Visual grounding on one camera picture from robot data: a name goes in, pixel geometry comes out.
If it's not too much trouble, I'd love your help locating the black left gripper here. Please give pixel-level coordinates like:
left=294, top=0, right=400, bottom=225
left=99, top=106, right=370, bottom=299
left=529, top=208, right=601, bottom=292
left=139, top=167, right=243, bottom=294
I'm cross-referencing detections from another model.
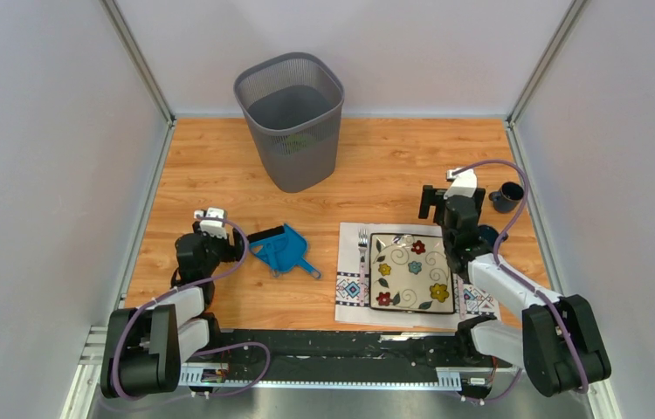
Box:
left=192, top=222, right=247, bottom=278

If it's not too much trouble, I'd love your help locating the blue hand brush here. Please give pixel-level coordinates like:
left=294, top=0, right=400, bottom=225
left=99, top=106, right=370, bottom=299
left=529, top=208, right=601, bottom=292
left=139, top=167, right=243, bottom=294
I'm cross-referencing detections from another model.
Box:
left=246, top=225, right=285, bottom=278

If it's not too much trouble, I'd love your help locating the blue dustpan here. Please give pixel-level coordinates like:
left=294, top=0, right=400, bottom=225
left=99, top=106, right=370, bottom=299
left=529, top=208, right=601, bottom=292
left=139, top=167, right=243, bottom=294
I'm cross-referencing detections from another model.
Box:
left=277, top=223, right=321, bottom=280

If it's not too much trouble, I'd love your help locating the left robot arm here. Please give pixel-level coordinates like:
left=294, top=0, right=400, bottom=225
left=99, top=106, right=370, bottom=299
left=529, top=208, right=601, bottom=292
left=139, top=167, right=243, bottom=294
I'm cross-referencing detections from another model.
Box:
left=100, top=218, right=246, bottom=400

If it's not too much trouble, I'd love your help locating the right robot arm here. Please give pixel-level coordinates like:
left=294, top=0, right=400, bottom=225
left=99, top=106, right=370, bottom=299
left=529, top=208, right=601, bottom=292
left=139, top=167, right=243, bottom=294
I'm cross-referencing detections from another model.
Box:
left=418, top=185, right=612, bottom=397

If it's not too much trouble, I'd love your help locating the dark blue mug near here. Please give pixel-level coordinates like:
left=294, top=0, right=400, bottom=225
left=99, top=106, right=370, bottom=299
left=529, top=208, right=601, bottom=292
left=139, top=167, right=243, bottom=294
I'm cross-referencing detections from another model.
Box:
left=478, top=224, right=500, bottom=247

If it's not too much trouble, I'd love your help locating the dark blue mug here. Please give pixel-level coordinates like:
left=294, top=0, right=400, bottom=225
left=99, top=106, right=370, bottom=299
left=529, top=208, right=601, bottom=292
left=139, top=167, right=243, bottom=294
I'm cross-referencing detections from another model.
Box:
left=488, top=182, right=525, bottom=214
left=478, top=224, right=500, bottom=247

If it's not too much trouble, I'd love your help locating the dark blue mug far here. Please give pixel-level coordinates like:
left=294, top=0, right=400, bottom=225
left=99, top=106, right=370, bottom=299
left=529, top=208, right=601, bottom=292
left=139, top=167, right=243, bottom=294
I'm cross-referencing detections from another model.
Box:
left=488, top=182, right=525, bottom=214

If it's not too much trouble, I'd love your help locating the square floral plate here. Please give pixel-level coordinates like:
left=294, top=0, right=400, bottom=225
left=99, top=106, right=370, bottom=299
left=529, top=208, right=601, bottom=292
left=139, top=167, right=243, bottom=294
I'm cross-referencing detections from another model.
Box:
left=369, top=233, right=456, bottom=314

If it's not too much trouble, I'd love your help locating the silver fork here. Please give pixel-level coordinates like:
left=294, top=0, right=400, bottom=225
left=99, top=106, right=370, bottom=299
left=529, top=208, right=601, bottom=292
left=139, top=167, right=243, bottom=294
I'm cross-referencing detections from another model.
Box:
left=358, top=228, right=369, bottom=306

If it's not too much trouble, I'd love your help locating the white patterned placemat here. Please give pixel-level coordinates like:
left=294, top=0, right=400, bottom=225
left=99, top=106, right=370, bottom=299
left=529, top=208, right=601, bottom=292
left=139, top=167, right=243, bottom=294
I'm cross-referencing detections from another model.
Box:
left=334, top=223, right=500, bottom=329

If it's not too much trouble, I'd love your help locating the grey mesh waste bin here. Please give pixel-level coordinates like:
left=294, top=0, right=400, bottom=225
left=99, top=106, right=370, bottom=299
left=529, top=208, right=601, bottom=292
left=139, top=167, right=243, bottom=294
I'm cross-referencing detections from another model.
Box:
left=233, top=52, right=345, bottom=193

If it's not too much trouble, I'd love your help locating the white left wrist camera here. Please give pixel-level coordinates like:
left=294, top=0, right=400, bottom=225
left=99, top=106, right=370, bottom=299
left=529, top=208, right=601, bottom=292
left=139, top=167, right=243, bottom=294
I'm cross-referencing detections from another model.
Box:
left=192, top=207, right=228, bottom=239

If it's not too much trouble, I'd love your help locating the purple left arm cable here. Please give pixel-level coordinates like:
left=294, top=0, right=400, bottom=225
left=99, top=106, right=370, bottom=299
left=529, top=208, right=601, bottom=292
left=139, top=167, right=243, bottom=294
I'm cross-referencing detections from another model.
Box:
left=112, top=216, right=272, bottom=402

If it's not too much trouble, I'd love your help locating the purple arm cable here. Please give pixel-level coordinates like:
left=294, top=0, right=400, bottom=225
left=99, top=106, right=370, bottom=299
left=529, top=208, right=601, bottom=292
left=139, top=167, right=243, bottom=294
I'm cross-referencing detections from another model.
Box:
left=452, top=159, right=592, bottom=404
left=112, top=216, right=272, bottom=402

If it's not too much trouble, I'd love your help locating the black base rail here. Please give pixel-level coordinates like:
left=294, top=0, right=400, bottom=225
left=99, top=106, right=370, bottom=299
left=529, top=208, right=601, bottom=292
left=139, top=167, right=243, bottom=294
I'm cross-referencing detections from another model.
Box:
left=166, top=328, right=514, bottom=386

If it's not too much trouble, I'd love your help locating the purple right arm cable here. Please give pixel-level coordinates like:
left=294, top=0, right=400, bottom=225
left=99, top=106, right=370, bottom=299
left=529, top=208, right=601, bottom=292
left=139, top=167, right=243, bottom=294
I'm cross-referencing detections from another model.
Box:
left=452, top=159, right=592, bottom=404

